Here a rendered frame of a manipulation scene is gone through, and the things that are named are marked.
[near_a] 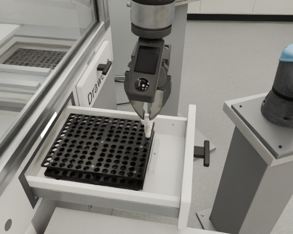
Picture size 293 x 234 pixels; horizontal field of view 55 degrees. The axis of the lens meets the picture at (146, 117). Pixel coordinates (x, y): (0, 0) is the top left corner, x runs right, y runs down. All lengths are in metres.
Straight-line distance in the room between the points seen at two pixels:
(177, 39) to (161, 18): 1.04
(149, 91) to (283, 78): 0.53
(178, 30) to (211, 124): 0.84
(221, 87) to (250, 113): 1.51
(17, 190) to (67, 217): 0.16
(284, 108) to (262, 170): 0.22
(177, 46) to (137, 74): 1.08
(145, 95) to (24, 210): 0.36
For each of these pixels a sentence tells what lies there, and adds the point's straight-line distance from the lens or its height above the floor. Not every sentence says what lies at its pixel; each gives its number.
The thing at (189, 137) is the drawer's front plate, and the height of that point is 0.93.
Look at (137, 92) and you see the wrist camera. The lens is 0.46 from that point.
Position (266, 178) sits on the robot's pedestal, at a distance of 1.06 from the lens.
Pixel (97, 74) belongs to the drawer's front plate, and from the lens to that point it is 0.93.
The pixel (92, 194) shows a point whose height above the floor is 0.88.
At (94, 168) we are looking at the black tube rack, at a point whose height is 0.90.
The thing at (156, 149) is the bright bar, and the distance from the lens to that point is 0.72.
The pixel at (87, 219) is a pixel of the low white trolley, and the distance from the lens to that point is 0.72.
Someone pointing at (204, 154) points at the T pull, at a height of 0.91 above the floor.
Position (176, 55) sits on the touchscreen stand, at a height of 0.63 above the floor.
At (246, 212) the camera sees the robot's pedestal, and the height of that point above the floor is 0.38.
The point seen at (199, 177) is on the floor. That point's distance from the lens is 1.76.
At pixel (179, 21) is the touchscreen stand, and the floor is 0.82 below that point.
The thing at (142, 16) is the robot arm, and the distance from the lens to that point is 0.48.
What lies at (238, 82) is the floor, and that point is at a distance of 2.59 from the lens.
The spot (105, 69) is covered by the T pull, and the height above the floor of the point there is 0.91.
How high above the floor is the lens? 1.38
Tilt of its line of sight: 41 degrees down
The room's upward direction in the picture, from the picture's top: straight up
